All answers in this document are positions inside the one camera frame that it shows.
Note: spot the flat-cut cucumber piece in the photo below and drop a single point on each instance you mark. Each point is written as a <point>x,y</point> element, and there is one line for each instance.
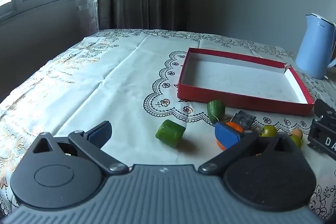
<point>170,132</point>

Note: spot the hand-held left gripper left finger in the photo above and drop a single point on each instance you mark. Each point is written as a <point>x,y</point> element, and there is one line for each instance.
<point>101,132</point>

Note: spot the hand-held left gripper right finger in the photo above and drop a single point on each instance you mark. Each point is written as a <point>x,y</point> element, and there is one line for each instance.
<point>227,136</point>

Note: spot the white floral tablecloth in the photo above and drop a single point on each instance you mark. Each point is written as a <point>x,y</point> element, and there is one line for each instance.
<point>92,82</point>

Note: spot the rounded cucumber end piece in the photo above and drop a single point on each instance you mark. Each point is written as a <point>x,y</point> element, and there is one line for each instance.
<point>215,110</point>

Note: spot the small yellow-green tomato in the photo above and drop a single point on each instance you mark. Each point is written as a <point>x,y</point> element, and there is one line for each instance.
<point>296,140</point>

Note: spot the red cardboard box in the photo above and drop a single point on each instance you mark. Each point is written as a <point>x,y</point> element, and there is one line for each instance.
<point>236,77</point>

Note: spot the green tomato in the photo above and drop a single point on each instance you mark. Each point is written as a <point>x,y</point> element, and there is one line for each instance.
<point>268,131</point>

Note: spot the light blue electric kettle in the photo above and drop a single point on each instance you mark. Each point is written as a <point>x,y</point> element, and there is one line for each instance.
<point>313,48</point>

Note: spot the small brown fruit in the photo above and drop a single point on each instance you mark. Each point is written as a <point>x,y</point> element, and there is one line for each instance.
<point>297,132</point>

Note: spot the orange mandarin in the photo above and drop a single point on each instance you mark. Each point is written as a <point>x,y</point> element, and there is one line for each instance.
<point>236,126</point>

